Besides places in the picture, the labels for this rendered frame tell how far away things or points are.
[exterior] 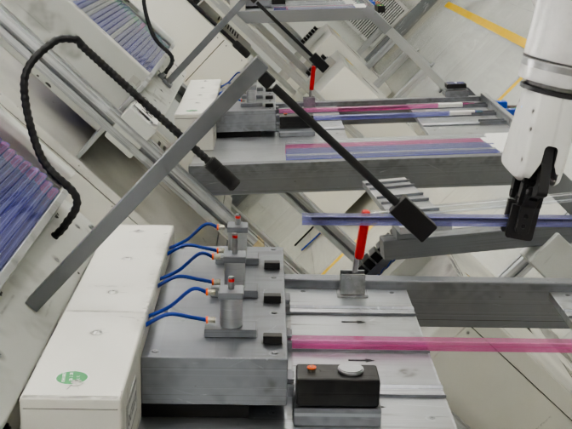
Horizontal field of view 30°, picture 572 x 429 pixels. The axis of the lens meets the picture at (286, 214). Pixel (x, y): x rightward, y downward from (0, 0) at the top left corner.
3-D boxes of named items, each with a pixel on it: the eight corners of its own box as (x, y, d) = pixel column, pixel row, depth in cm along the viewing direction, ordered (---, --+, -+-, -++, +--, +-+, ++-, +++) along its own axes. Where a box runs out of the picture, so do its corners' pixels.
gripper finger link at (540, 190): (545, 122, 118) (528, 151, 123) (546, 180, 114) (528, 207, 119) (555, 123, 118) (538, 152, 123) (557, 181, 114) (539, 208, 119)
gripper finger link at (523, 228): (517, 180, 121) (503, 235, 123) (523, 186, 118) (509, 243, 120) (545, 185, 121) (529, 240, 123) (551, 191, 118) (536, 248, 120)
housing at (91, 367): (175, 330, 135) (174, 223, 131) (124, 555, 88) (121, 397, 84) (111, 329, 135) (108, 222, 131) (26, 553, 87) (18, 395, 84)
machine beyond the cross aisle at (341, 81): (453, 75, 637) (219, -158, 599) (479, 98, 558) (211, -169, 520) (294, 234, 662) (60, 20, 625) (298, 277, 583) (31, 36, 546)
